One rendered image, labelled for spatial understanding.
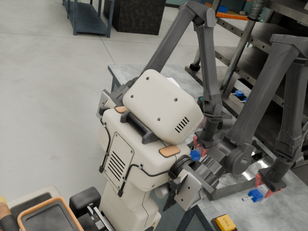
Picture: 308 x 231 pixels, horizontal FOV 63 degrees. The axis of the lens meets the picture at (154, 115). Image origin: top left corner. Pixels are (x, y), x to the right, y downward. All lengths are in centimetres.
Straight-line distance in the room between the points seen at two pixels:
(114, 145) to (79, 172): 147
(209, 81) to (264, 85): 37
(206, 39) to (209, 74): 14
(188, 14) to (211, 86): 30
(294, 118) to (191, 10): 55
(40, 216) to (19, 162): 144
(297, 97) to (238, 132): 25
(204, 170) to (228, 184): 52
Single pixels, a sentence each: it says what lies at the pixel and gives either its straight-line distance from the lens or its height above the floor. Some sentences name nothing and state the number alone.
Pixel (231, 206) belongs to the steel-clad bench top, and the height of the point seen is 80.
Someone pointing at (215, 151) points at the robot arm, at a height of 125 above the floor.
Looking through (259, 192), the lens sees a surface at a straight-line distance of 119.
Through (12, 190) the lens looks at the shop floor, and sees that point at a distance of 219.
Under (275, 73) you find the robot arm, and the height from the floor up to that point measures 149.
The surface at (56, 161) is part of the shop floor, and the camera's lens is 234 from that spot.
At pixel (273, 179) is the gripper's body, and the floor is 106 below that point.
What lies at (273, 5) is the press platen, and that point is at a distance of 202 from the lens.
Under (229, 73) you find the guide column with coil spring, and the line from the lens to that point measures 213.
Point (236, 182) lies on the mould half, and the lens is 127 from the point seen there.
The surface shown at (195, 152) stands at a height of 93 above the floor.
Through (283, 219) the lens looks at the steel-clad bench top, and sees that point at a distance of 140.
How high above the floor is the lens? 172
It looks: 35 degrees down
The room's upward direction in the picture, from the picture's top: 15 degrees clockwise
